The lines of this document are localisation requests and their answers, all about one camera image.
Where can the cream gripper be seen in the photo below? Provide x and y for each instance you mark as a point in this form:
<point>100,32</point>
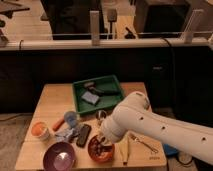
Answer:
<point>103,142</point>

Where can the dark red grape bunch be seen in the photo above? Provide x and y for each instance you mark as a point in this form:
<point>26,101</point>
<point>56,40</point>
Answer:
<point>96,149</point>

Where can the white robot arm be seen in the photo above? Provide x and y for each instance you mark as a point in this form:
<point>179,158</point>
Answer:
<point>132,114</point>

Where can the red bowl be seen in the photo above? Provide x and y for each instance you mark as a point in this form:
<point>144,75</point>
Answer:
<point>105,157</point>

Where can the purple bowl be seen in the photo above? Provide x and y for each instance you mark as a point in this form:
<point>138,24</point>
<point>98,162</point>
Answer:
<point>59,157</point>

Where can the wooden spatula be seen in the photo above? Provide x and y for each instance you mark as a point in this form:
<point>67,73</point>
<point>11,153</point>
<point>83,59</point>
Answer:
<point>124,149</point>

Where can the black remote control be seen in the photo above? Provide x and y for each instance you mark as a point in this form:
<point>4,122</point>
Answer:
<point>83,135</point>

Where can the small metal cup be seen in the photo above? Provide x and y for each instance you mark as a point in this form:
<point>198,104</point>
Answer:
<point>100,116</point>

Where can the metal fork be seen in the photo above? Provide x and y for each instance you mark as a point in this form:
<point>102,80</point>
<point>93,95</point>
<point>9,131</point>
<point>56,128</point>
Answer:
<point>135,138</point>

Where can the blue plastic cup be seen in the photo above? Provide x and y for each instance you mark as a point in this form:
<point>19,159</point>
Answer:
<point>70,118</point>

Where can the blue sponge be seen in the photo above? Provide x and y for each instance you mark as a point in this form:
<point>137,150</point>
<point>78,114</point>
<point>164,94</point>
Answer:
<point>90,98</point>

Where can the orange carrot toy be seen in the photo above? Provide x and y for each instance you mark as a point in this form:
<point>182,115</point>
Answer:
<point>58,124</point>

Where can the green plastic tray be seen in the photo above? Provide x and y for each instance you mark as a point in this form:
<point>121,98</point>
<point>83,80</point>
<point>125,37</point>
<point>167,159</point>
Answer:
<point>109,82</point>

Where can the dark brush in tray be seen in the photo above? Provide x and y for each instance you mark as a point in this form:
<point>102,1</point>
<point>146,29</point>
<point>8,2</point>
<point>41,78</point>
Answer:
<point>91,86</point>

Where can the orange and white cup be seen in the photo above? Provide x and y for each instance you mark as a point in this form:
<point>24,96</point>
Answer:
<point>40,131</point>

